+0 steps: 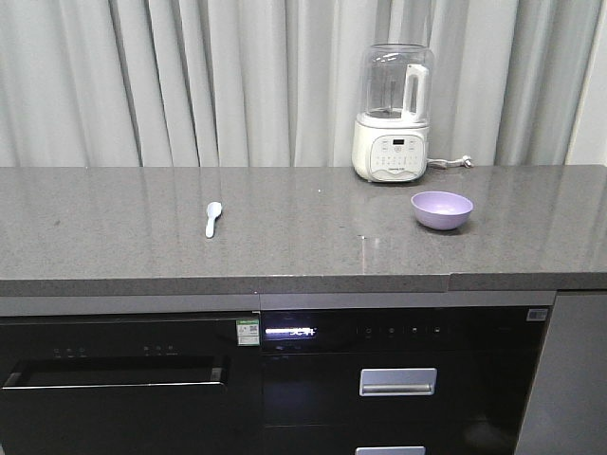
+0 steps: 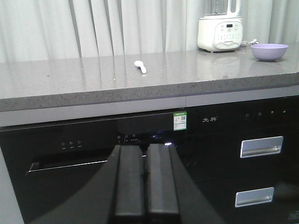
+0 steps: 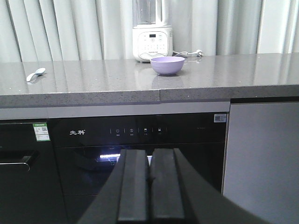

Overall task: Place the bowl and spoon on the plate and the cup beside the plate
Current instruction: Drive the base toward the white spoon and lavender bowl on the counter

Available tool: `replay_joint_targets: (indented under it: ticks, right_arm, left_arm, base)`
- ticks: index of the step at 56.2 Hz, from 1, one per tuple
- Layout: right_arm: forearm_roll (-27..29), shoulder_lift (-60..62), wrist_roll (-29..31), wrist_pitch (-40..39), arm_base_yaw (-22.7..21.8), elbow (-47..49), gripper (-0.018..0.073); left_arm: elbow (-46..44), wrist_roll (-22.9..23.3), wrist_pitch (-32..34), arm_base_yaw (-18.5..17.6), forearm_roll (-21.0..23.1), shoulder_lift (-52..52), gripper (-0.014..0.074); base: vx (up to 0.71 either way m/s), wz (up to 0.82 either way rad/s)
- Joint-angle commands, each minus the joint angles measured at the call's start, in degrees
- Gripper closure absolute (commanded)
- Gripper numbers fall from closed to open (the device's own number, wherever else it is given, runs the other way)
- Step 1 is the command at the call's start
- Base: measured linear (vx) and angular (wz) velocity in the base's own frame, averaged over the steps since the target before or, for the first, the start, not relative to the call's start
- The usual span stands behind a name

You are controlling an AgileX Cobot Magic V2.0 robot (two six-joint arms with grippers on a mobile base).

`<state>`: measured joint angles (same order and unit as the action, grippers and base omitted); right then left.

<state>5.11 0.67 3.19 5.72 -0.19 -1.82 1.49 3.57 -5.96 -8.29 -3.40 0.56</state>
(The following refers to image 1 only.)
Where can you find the light blue plastic spoon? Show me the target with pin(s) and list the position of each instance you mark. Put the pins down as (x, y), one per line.
(213, 212)

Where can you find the purple plastic bowl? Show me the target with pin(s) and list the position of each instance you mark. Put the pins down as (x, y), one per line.
(441, 210)

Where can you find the green white energy label sticker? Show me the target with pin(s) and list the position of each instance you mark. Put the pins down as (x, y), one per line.
(248, 332)

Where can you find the white soy milk blender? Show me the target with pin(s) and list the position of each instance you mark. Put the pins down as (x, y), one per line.
(391, 133)

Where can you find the black drawer appliance with display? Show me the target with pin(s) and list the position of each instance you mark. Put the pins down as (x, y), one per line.
(446, 380)

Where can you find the black built-in dishwasher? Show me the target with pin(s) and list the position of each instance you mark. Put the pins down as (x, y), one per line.
(130, 384)

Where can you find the grey pleated curtain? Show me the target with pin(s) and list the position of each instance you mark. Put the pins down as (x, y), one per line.
(276, 83)

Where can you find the silver upper drawer handle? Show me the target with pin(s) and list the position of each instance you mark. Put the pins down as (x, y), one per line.
(397, 382)

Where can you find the silver drawer handle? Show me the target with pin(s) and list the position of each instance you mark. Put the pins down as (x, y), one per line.
(390, 450)
(397, 382)

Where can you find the silver lower drawer handle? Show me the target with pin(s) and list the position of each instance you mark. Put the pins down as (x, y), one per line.
(390, 450)

